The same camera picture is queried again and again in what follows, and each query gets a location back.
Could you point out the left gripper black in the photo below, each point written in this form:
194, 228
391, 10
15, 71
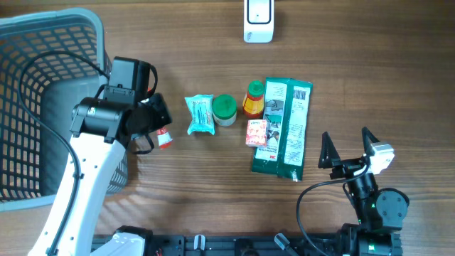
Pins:
163, 114

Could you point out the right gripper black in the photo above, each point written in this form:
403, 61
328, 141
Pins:
346, 166

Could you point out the long red snack stick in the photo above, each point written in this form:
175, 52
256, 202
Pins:
164, 138

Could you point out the teal white tissue packet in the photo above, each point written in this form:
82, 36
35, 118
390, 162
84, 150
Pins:
200, 108

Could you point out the green 3M gloves package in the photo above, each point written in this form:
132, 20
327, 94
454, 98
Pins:
286, 110

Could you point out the green lid white jar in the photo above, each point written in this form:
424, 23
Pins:
224, 110

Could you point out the small red candy box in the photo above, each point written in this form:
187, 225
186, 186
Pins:
256, 134

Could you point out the red sriracha bottle green cap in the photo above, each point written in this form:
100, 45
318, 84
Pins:
253, 103

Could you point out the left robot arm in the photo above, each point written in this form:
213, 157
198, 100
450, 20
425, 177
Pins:
123, 109

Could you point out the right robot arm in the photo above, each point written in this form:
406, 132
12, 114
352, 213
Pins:
380, 211

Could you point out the white barcode scanner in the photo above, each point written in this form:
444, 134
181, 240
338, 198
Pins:
258, 21

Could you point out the grey plastic shopping basket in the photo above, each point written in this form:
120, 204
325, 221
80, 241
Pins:
50, 61

